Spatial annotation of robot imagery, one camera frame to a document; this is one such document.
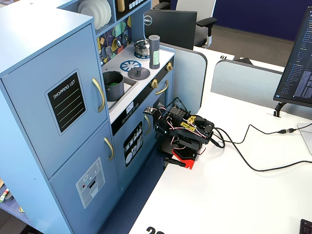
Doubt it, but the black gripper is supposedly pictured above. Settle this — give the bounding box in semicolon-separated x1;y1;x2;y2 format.
154;114;175;154

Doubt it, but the gray salt shaker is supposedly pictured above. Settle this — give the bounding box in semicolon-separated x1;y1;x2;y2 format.
149;34;161;70

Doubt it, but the black table clamp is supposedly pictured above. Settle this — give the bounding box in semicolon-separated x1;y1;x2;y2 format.
163;156;186;168

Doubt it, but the rounded gray desk divider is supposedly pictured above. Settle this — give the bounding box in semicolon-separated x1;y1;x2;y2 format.
159;42;208;116

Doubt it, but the gray pot lid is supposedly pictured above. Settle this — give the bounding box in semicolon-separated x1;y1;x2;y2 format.
128;67;151;80

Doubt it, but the steel toy pot with lid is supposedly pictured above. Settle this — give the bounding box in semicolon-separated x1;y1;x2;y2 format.
134;39;151;57

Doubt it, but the long gray desk divider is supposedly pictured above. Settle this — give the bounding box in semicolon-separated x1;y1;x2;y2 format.
210;59;312;120

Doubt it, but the black dell monitor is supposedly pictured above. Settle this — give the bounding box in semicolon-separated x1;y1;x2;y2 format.
143;9;198;51

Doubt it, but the white and black office chair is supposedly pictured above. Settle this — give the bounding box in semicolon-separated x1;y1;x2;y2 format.
152;0;218;48

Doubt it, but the silver flat stand plate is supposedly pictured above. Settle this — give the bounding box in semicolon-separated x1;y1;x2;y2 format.
296;121;312;156

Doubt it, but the white toy plate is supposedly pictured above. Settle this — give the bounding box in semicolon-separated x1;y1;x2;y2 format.
103;0;113;24
77;0;102;30
94;0;108;27

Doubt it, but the monitor showing code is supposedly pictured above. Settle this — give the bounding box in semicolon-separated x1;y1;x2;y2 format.
273;6;312;109

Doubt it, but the blue toy play kitchen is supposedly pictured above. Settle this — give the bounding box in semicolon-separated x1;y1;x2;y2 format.
0;0;176;234

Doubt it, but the black keyboard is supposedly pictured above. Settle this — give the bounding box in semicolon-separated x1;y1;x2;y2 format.
299;218;312;234

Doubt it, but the gray tape roll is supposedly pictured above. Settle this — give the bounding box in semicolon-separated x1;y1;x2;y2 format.
0;187;15;203

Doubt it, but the red robot base plate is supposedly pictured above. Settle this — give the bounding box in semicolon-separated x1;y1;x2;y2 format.
172;148;197;170

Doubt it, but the gold dishwasher door handle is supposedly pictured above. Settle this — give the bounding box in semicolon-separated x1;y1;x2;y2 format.
143;114;152;136

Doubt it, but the gold oven door handle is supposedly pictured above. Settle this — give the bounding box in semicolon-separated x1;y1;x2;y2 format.
154;79;170;96

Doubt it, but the short gold freezer handle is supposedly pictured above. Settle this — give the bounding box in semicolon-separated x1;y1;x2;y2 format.
104;136;116;162

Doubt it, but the long gold fridge handle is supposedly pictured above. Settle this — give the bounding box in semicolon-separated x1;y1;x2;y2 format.
92;77;106;114

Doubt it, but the black usb cable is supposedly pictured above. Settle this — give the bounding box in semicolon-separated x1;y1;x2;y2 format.
211;123;297;147

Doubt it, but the black power cable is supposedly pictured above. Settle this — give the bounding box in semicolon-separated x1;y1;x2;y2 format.
214;131;312;173

